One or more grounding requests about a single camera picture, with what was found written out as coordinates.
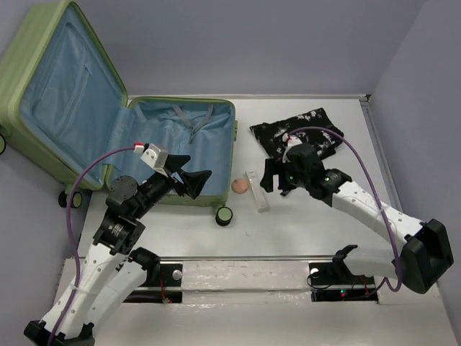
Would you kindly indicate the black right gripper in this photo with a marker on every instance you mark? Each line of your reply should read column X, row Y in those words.
column 271, row 167

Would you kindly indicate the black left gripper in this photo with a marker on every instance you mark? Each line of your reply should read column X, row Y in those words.
column 194, row 181

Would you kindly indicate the white rectangular tube box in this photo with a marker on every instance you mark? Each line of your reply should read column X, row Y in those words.
column 258, row 194

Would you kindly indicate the round pink compact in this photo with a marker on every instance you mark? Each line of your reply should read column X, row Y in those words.
column 240, row 186

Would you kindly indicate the black white patterned clothing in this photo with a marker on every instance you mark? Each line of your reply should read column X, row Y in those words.
column 270, row 135

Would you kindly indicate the green hard-shell suitcase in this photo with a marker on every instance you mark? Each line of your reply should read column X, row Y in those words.
column 65, row 107

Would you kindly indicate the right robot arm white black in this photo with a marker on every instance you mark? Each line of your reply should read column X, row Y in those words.
column 420, row 252

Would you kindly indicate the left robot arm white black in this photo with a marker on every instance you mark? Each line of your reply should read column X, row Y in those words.
column 114, row 267

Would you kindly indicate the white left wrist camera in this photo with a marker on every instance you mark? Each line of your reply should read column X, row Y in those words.
column 152, row 155

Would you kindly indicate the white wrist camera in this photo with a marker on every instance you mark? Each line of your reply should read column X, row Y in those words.
column 152, row 155
column 290, row 142

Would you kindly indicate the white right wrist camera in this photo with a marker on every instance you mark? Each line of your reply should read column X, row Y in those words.
column 290, row 142

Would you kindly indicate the aluminium rail front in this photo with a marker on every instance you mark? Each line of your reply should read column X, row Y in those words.
column 251, row 258

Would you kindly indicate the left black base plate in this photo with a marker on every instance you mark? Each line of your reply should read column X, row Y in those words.
column 160, row 287

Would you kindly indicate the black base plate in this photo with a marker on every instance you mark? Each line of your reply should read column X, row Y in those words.
column 328, row 283
column 160, row 287

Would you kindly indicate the aluminium rail right edge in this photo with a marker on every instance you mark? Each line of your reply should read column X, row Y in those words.
column 382, row 161

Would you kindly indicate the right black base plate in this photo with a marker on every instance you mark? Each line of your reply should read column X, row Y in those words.
column 328, row 283

